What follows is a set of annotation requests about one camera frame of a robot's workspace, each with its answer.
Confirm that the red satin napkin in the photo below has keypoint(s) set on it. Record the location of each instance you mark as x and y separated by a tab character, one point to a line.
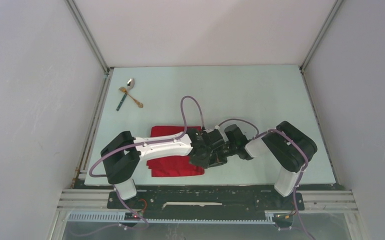
171	166

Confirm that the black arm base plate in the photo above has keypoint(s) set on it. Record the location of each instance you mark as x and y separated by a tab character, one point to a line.
208	202

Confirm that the silver spoon teal handle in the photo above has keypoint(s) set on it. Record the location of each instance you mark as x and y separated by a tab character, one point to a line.
130	85

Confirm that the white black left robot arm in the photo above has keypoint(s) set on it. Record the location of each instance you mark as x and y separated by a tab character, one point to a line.
178	154

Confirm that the white slotted cable duct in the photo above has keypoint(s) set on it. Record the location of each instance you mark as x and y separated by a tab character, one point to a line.
128	217

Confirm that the right aluminium frame post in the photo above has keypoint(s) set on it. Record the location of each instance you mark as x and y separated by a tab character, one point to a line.
321	33

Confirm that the gold fork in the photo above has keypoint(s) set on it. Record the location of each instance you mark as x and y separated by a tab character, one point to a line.
131	96

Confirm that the aluminium frame post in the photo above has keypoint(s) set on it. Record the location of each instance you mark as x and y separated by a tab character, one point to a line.
86	32
321	33

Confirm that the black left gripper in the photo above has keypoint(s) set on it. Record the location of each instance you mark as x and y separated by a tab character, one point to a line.
204	162

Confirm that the left aluminium frame post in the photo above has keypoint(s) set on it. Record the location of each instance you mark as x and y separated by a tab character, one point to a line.
86	32

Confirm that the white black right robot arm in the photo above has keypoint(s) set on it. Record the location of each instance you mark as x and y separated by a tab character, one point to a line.
289	146

